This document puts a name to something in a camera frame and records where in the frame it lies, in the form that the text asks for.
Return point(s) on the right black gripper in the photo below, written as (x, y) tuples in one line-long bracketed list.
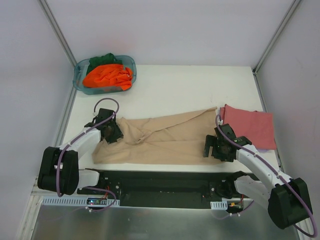
[(214, 146)]

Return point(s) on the right aluminium frame post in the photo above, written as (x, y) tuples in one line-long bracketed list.
[(276, 35)]

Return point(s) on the orange t shirt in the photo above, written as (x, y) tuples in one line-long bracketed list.
[(109, 75)]

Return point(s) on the aluminium frame post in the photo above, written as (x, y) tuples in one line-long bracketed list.
[(57, 30), (276, 35)]

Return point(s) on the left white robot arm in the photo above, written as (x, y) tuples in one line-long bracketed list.
[(60, 166)]

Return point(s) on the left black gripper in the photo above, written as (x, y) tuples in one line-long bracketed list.
[(116, 132)]

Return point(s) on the teal plastic basket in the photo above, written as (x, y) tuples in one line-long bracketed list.
[(80, 72)]

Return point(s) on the left aluminium frame post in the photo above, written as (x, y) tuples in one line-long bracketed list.
[(57, 30)]

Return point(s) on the beige t shirt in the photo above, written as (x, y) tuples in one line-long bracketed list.
[(167, 140)]

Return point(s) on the green t shirt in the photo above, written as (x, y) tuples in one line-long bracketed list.
[(106, 59)]

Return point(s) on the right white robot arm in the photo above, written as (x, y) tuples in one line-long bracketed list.
[(286, 199)]

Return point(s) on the folded red t shirt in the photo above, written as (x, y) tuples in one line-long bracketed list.
[(257, 126)]

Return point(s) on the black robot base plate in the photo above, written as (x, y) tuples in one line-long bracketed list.
[(158, 189)]

